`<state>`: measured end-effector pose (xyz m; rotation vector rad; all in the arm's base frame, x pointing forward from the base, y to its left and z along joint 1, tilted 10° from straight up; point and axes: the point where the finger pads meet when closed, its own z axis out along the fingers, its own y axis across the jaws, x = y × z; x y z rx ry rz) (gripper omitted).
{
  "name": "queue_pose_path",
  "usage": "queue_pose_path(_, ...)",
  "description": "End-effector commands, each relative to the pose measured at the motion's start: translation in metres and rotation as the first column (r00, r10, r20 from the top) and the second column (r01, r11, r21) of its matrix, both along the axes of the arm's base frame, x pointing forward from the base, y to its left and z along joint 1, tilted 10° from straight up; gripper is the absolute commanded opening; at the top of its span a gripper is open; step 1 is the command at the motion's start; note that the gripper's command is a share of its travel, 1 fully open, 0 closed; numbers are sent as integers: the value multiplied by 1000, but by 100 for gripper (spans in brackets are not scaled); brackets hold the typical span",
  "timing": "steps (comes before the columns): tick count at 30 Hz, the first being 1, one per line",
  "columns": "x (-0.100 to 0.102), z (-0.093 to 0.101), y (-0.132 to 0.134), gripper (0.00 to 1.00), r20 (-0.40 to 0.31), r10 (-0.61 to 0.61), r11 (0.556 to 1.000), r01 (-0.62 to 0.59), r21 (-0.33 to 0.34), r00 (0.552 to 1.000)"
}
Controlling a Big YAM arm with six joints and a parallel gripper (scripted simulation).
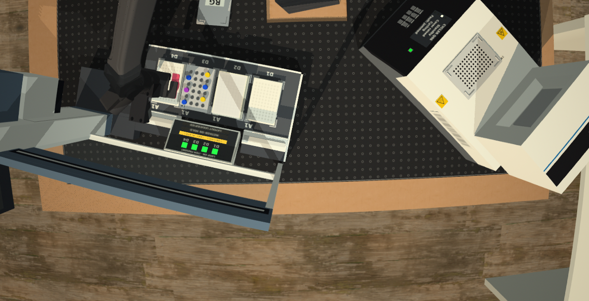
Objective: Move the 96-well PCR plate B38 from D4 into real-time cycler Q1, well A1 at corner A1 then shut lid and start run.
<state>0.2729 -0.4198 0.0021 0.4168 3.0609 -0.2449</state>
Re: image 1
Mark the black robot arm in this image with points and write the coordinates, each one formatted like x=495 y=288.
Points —
x=123 y=68

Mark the cream benchtop instrument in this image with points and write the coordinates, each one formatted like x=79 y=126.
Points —
x=457 y=63

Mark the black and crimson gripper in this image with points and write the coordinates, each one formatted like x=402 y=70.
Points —
x=163 y=78

